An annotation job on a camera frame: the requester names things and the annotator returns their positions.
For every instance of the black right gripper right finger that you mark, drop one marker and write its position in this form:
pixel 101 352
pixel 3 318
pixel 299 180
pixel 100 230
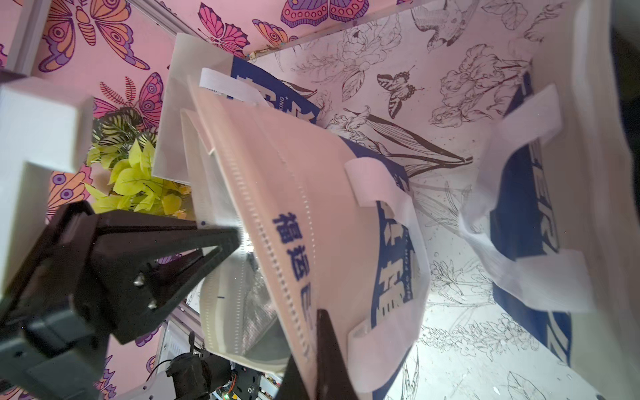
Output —
pixel 333 382

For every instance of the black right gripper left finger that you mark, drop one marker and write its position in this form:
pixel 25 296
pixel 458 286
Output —
pixel 292 386

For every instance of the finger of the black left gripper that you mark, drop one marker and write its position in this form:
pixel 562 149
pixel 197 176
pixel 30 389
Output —
pixel 147 274

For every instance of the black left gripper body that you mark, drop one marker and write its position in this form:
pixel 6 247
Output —
pixel 54 330

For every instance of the blue white takeout bag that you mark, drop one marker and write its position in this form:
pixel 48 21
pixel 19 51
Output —
pixel 553 215

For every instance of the artificial potted plant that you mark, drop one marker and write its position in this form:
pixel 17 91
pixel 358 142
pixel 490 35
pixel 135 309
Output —
pixel 125 147

